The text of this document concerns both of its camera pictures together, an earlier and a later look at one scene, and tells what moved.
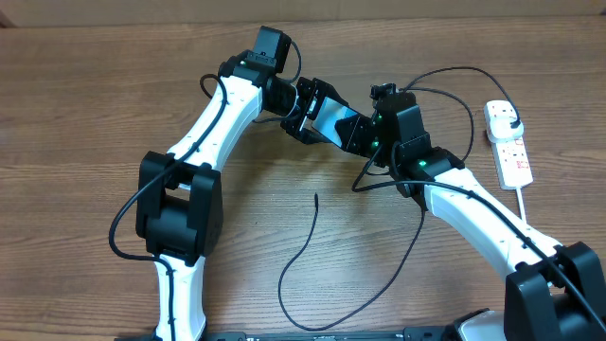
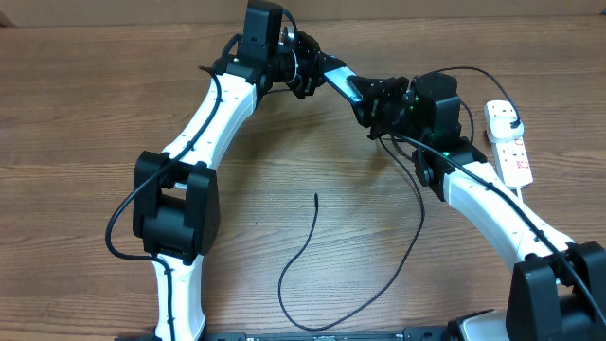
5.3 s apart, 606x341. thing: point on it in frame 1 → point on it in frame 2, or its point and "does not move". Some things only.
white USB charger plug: x=501 y=131 does not move
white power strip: x=512 y=164 does not move
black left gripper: x=297 y=126 → x=316 y=61
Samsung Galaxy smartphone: x=329 y=113 → x=337 y=78
